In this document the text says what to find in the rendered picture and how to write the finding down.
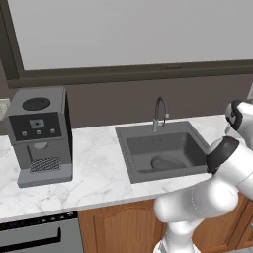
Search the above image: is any wooden cupboard door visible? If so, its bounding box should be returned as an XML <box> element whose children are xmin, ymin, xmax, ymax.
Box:
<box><xmin>77</xmin><ymin>199</ymin><xmax>168</xmax><ymax>253</ymax></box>
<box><xmin>191</xmin><ymin>192</ymin><xmax>253</xmax><ymax>253</ymax></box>

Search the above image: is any black dishwasher handle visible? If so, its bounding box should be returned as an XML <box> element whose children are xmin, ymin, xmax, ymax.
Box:
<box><xmin>0</xmin><ymin>226</ymin><xmax>62</xmax><ymax>253</ymax></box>

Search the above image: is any grey coffee machine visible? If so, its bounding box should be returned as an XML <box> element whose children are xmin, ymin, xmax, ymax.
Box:
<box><xmin>3</xmin><ymin>86</ymin><xmax>74</xmax><ymax>189</ymax></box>

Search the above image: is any grey sink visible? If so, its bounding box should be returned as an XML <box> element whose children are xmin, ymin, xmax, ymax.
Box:
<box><xmin>114</xmin><ymin>120</ymin><xmax>211</xmax><ymax>185</ymax></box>

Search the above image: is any grey curved tap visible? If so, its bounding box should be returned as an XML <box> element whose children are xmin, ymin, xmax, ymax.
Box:
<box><xmin>151</xmin><ymin>96</ymin><xmax>170</xmax><ymax>133</ymax></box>

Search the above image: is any dark framed window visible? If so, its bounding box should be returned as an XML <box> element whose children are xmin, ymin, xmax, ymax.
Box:
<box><xmin>0</xmin><ymin>0</ymin><xmax>253</xmax><ymax>89</ymax></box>

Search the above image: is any grey dishwasher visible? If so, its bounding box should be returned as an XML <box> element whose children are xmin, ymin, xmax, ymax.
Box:
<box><xmin>0</xmin><ymin>211</ymin><xmax>85</xmax><ymax>253</ymax></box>

